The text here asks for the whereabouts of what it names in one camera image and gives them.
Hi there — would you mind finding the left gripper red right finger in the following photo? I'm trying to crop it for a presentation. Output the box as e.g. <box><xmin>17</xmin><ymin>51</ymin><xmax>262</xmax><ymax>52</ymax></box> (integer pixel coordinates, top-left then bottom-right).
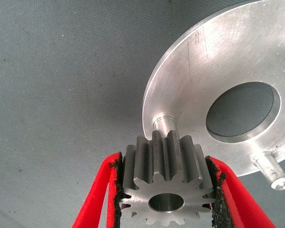
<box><xmin>205</xmin><ymin>155</ymin><xmax>277</xmax><ymax>228</ymax></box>

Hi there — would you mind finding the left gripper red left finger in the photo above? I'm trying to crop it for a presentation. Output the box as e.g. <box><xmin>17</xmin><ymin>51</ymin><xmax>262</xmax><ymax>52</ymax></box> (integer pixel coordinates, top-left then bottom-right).
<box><xmin>71</xmin><ymin>151</ymin><xmax>124</xmax><ymax>228</ymax></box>

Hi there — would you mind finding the bright steel planetary gear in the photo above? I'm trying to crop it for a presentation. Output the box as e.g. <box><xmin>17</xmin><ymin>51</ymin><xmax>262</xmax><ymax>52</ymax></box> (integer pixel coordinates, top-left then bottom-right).
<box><xmin>120</xmin><ymin>129</ymin><xmax>217</xmax><ymax>226</ymax></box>

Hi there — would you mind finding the round metal carrier plate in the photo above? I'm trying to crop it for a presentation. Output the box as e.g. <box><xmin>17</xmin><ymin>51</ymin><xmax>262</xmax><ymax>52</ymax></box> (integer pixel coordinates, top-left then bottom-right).
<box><xmin>142</xmin><ymin>0</ymin><xmax>285</xmax><ymax>192</ymax></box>

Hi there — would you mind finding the dark grey table cloth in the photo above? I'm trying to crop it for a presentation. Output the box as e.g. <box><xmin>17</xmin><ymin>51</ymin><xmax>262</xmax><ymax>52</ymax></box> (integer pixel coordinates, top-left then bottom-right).
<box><xmin>0</xmin><ymin>0</ymin><xmax>285</xmax><ymax>228</ymax></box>

